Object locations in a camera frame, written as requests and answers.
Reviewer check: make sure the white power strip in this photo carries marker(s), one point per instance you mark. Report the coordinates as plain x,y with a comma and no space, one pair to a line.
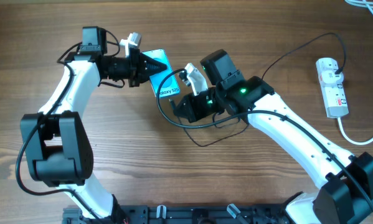
334,98

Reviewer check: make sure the white charger plug adapter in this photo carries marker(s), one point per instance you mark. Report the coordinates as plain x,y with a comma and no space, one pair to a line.
329,78

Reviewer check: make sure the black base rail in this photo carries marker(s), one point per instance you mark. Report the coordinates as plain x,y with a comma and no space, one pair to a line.
259,213

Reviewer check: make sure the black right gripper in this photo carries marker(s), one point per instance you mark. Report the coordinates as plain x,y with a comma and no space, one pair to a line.
195,114

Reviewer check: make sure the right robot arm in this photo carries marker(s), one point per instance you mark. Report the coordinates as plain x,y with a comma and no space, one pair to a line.
344,181

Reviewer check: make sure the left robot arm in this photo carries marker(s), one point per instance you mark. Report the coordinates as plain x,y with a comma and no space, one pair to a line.
56,155

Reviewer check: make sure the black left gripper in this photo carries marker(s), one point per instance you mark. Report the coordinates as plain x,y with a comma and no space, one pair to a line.
137,63

